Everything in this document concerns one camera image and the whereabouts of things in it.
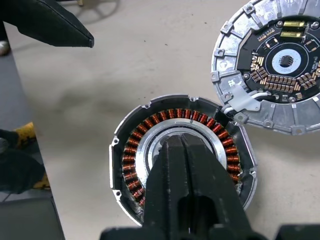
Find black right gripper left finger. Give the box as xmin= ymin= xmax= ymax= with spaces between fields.
xmin=143 ymin=134 xmax=193 ymax=228

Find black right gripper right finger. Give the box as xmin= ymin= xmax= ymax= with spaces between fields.
xmin=181 ymin=133 xmax=253 ymax=228

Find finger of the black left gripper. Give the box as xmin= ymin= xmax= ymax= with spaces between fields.
xmin=0 ymin=0 xmax=95 ymax=49

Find silver motor housing copper coils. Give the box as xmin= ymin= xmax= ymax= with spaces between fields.
xmin=108 ymin=94 xmax=258 ymax=226

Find silver motor lid circuit board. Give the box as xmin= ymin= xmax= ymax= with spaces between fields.
xmin=210 ymin=0 xmax=320 ymax=136

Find yellow black patterned object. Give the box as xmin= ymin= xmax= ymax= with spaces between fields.
xmin=14 ymin=121 xmax=51 ymax=190

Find white motor wire bundle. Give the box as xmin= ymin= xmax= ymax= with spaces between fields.
xmin=223 ymin=91 xmax=273 ymax=116

